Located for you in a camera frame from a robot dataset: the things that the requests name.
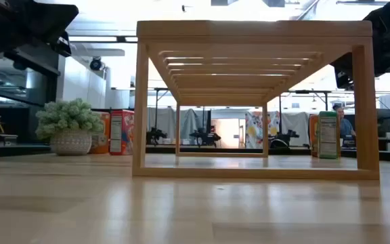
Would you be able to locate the grey hanging cloth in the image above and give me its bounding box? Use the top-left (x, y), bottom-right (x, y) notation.
top-left (180, 108), bottom-right (200, 145)
top-left (147, 107), bottom-right (177, 143)

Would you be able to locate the white hanging cloth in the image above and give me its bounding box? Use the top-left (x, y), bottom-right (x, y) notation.
top-left (280, 111), bottom-right (311, 147)

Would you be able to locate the person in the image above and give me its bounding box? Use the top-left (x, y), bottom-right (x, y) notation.
top-left (332, 103), bottom-right (358, 146)

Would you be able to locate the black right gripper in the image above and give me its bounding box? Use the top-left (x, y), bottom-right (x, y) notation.
top-left (330, 50), bottom-right (381, 91)

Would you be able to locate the green Apple Jacks box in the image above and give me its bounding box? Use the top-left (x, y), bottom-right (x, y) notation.
top-left (318, 110), bottom-right (341, 160)

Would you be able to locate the colourful flower-print cloth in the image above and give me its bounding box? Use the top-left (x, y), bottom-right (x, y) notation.
top-left (244, 110), bottom-right (280, 149)

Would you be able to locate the red Froot Loops box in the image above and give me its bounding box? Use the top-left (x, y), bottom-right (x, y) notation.
top-left (109, 108), bottom-right (135, 156)

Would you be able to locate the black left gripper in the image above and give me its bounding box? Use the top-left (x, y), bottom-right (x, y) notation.
top-left (50, 31), bottom-right (72, 58)

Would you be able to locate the round black ceiling camera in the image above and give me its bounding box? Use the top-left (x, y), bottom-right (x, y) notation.
top-left (89, 56), bottom-right (105, 72)

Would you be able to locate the round green plant white pot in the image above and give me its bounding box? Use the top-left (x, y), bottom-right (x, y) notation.
top-left (35, 98), bottom-right (104, 157)

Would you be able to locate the black monitor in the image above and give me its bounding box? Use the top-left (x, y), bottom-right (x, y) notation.
top-left (376, 108), bottom-right (390, 138)

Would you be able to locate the wooden slatted shelf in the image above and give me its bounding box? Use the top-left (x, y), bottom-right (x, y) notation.
top-left (132, 20), bottom-right (381, 180)

